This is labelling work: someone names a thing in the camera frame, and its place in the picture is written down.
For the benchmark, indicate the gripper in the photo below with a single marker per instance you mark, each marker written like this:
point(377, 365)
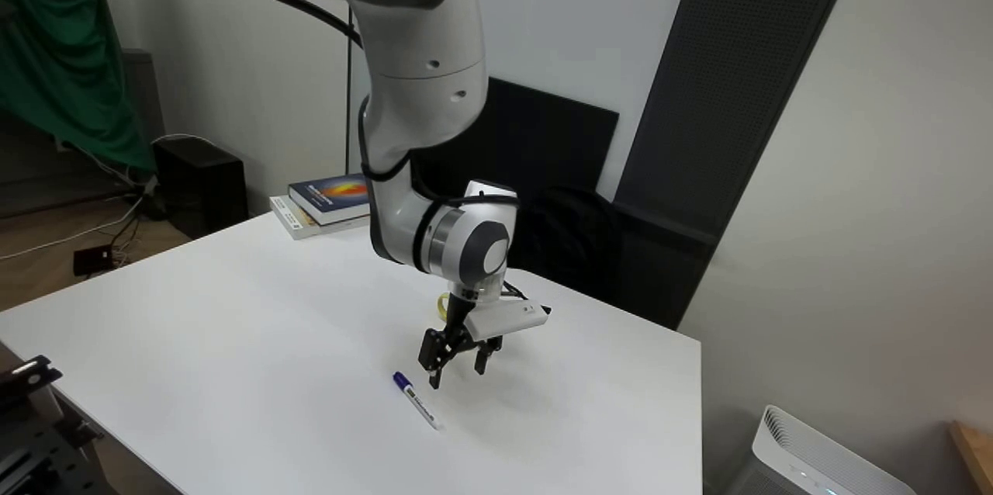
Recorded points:
point(457, 318)

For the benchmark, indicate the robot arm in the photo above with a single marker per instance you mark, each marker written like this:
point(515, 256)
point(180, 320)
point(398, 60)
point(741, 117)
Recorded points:
point(423, 53)

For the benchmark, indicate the blue capped white marker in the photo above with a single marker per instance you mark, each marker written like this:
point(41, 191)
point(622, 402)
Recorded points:
point(417, 402)

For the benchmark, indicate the blue book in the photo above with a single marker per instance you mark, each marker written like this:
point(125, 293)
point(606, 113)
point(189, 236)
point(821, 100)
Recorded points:
point(330, 196)

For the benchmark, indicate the white book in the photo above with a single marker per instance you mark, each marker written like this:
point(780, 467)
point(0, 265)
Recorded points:
point(295, 219)

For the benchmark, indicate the black flat board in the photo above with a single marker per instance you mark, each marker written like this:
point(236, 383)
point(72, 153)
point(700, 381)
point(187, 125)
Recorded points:
point(543, 146)

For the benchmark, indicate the thin black pole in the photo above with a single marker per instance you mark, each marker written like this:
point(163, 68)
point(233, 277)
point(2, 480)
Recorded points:
point(349, 91)

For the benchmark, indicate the black box speaker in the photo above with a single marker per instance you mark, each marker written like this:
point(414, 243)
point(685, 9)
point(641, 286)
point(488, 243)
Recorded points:
point(202, 185)

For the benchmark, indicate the white air purifier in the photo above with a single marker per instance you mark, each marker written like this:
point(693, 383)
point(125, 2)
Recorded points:
point(799, 460)

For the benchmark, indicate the dark perforated panel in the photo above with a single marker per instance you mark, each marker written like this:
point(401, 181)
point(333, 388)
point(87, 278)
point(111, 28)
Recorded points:
point(714, 91)

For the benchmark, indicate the small black floor device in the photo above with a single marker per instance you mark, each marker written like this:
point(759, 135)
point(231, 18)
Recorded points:
point(94, 259)

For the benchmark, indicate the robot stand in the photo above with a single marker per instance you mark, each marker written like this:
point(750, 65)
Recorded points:
point(39, 441)

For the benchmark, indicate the green curtain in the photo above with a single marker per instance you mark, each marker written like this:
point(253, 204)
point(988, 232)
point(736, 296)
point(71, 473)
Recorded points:
point(62, 53)

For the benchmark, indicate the wooden furniture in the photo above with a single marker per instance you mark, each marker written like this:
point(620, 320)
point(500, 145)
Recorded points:
point(976, 456)

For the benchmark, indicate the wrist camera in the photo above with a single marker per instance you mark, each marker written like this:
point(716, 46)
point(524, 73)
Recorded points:
point(508, 318)

